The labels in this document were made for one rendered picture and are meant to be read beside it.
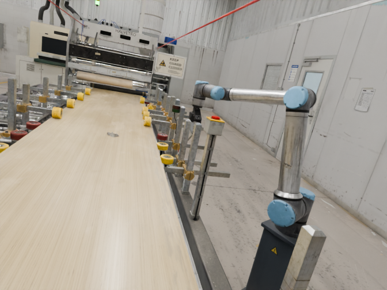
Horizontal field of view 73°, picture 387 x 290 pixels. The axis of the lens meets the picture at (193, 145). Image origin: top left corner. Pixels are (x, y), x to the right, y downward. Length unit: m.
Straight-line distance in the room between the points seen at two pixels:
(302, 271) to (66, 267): 0.54
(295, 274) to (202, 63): 10.36
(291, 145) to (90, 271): 1.08
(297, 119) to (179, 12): 9.64
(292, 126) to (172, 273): 0.96
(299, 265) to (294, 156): 0.87
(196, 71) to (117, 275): 10.25
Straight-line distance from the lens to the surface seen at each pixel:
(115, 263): 0.76
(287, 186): 1.47
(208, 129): 1.18
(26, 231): 0.89
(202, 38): 10.83
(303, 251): 0.62
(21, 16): 11.46
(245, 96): 1.73
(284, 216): 1.48
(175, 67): 4.20
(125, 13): 10.76
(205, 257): 1.15
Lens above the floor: 1.40
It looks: 15 degrees down
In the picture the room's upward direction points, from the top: 11 degrees clockwise
